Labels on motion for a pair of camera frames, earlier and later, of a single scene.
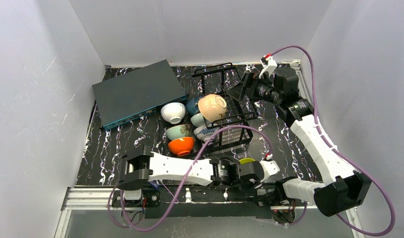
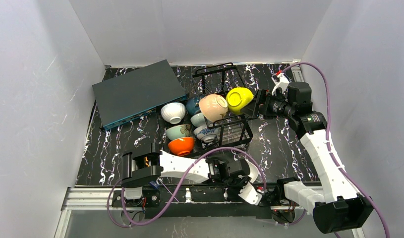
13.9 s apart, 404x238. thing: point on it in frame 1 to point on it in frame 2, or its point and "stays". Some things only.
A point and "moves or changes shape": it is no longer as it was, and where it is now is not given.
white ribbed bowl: x=173 y=112 stays
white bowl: x=212 y=107 stays
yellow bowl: x=246 y=160 moves or changes shape
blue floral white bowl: x=203 y=133 stays
